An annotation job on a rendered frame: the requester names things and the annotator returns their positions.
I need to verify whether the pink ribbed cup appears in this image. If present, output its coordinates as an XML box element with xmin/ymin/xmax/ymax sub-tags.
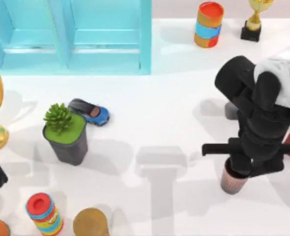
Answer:
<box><xmin>220</xmin><ymin>158</ymin><xmax>250</xmax><ymax>195</ymax></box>

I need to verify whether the grey rounded box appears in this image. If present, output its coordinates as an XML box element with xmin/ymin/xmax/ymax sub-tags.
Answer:
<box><xmin>224</xmin><ymin>101</ymin><xmax>239</xmax><ymax>121</ymax></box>

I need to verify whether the gold trophy on black base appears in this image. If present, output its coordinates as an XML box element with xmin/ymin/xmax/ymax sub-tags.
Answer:
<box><xmin>240</xmin><ymin>0</ymin><xmax>275</xmax><ymax>42</ymax></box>

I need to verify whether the orange and blue can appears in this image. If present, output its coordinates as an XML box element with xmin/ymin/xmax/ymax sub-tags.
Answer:
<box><xmin>193</xmin><ymin>1</ymin><xmax>225</xmax><ymax>49</ymax></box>

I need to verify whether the blue toy car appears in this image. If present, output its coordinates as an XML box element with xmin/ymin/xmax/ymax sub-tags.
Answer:
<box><xmin>67</xmin><ymin>98</ymin><xmax>111</xmax><ymax>127</ymax></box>

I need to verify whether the grey pot with green plant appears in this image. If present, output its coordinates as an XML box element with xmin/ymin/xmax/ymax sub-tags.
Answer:
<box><xmin>42</xmin><ymin>103</ymin><xmax>89</xmax><ymax>166</ymax></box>

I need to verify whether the light blue rack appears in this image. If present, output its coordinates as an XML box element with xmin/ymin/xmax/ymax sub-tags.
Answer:
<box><xmin>0</xmin><ymin>0</ymin><xmax>152</xmax><ymax>76</ymax></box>

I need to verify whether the stack of coloured rings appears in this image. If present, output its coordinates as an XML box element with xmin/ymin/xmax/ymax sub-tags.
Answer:
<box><xmin>26</xmin><ymin>193</ymin><xmax>64</xmax><ymax>236</ymax></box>

